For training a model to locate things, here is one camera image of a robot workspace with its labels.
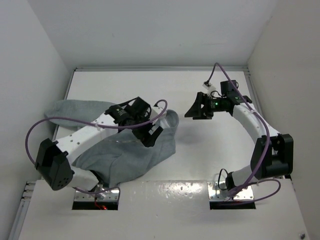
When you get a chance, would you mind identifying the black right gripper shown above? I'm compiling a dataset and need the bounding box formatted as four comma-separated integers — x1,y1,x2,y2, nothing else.
185,92,227,120

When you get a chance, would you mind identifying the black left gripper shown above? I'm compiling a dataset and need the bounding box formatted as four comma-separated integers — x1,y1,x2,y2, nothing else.
131,111,162,147

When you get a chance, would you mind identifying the grey zip jacket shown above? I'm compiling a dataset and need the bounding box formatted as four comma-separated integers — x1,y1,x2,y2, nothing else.
44,100,179,188

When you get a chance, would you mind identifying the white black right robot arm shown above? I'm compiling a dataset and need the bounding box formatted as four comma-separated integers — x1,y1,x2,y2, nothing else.
184,80,294,198

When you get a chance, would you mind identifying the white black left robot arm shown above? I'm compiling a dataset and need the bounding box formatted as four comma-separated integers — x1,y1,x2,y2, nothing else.
34,97,167,194

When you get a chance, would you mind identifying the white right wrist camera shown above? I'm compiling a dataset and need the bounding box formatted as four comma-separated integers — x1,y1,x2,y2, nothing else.
202,81,216,97

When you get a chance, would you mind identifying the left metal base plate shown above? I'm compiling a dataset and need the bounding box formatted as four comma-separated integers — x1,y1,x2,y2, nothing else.
74,184,121,202

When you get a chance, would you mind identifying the metal base plate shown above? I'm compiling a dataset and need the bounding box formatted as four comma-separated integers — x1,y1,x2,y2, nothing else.
74,184,121,202
207,181,254,203

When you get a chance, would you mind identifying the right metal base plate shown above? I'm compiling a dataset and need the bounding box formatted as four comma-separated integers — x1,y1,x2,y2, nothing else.
207,181,254,203

